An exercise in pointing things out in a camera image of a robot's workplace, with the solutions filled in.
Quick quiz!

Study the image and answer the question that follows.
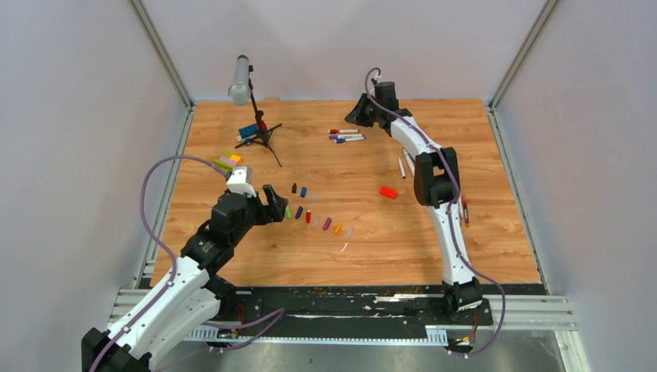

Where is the silver microphone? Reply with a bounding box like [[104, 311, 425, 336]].
[[228, 55, 252, 106]]

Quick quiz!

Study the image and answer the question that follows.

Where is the slotted grey cable duct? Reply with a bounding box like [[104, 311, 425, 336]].
[[184, 323, 449, 347]]

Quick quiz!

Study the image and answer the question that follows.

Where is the orange red eraser block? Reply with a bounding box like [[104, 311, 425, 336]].
[[380, 186, 398, 199]]

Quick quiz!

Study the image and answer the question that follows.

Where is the red cap marker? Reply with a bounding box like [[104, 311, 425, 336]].
[[328, 129, 359, 135]]

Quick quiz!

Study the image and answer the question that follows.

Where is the purple pen cap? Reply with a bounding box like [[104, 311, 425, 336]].
[[322, 217, 332, 231]]

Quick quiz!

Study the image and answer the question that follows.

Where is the purple cap marker far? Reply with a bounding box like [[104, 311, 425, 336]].
[[328, 134, 364, 140]]

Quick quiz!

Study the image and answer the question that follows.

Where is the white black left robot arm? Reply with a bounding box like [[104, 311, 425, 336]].
[[81, 184, 288, 371]]

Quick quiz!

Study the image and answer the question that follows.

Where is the green pink yellow block stack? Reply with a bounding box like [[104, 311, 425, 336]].
[[213, 152, 243, 172]]

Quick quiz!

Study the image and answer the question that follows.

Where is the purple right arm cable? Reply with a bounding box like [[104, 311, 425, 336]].
[[364, 67, 508, 360]]

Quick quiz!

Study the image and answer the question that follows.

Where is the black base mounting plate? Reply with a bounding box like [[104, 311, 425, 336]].
[[187, 284, 504, 342]]

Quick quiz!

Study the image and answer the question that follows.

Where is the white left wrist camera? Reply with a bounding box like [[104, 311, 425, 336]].
[[226, 166, 256, 198]]

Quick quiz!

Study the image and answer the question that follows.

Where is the black cap marker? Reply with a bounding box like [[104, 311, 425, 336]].
[[397, 157, 407, 179]]

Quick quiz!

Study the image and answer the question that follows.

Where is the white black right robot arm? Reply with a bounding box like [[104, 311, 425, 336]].
[[345, 81, 483, 324]]

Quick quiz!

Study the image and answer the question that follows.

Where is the blue cap marker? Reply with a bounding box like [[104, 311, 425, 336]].
[[333, 136, 365, 143], [402, 148, 415, 176]]

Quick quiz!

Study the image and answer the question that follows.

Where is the blue red toy truck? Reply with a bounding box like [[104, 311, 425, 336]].
[[237, 122, 268, 145]]

